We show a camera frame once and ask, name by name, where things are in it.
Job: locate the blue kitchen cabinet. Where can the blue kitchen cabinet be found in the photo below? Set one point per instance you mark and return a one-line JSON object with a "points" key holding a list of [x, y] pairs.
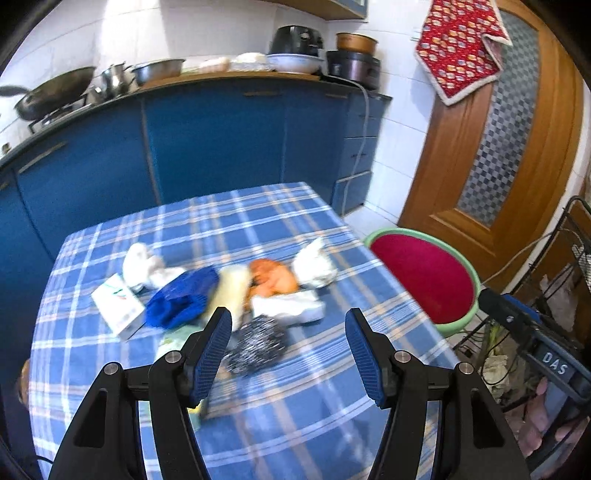
{"points": [[184, 138]]}

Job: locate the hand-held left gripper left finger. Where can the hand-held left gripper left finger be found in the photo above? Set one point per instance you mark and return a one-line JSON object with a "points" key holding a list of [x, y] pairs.
{"points": [[213, 350]]}

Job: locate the small white carton box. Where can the small white carton box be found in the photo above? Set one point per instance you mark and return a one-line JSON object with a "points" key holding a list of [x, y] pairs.
{"points": [[117, 302]]}

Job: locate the blue knitted cloth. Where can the blue knitted cloth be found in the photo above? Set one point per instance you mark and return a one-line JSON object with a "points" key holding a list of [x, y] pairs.
{"points": [[178, 295]]}

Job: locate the person's right hand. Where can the person's right hand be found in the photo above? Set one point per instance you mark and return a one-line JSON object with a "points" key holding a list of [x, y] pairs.
{"points": [[531, 434]]}

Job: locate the white ceramic bowl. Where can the white ceramic bowl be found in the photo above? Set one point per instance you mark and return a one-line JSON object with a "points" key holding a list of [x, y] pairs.
{"points": [[295, 62]]}

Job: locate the brown rounded object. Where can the brown rounded object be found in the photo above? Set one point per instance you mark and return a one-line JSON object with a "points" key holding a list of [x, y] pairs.
{"points": [[24, 381]]}

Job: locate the crumpled white paper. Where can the crumpled white paper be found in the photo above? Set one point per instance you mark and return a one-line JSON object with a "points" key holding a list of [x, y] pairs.
{"points": [[314, 265]]}

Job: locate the white folded cloth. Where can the white folded cloth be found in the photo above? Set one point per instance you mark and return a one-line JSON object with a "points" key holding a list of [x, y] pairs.
{"points": [[286, 307]]}

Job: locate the dark rice cooker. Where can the dark rice cooker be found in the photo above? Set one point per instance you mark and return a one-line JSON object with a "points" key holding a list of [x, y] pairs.
{"points": [[353, 67]]}

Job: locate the yellow sponge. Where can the yellow sponge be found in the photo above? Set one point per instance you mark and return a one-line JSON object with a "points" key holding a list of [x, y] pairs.
{"points": [[231, 290]]}

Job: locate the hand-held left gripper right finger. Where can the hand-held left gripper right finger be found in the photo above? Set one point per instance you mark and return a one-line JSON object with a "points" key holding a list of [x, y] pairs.
{"points": [[364, 355]]}

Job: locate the red quilted cloth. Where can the red quilted cloth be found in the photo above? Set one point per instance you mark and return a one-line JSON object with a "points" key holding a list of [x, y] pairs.
{"points": [[457, 46]]}

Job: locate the orange pot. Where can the orange pot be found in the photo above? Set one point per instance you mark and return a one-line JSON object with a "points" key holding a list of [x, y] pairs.
{"points": [[355, 42]]}

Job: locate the red basin with green rim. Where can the red basin with green rim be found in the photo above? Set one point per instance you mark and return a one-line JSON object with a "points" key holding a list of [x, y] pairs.
{"points": [[425, 277]]}

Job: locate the black wok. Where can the black wok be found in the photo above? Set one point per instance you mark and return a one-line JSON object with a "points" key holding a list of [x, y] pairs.
{"points": [[51, 94]]}

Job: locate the wooden wall cabinet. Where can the wooden wall cabinet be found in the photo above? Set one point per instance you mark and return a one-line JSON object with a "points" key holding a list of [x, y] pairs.
{"points": [[323, 8]]}

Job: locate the orange cloth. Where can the orange cloth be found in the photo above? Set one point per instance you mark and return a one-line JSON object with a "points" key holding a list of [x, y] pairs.
{"points": [[274, 277]]}

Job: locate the steel mixing bowl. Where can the steel mixing bowl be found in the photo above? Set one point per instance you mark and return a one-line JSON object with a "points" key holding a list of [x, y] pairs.
{"points": [[159, 69]]}

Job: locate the crumpled white tissue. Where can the crumpled white tissue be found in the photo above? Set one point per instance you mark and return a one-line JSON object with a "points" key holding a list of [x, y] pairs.
{"points": [[141, 265]]}

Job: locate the white food bag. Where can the white food bag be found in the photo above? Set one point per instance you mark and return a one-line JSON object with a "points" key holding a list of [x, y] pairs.
{"points": [[249, 61]]}

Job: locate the gas stove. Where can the gas stove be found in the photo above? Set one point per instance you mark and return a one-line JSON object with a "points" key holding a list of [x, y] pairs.
{"points": [[55, 117]]}

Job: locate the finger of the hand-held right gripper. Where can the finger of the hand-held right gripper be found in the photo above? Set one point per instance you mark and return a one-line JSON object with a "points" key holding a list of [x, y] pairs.
{"points": [[501, 307]]}

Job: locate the wooden door with glass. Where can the wooden door with glass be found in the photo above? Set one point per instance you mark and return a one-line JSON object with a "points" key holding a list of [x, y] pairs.
{"points": [[461, 175]]}

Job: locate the steel wool scrubber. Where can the steel wool scrubber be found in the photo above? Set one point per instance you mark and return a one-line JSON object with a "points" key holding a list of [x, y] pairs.
{"points": [[256, 344]]}

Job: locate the blue plaid tablecloth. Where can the blue plaid tablecloth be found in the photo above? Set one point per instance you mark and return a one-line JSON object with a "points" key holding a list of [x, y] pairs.
{"points": [[295, 406]]}

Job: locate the blue drawer unit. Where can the blue drawer unit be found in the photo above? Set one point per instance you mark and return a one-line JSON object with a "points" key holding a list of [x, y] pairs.
{"points": [[360, 152]]}

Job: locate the black air fryer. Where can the black air fryer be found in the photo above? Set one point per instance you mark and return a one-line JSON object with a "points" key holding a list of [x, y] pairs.
{"points": [[298, 39]]}

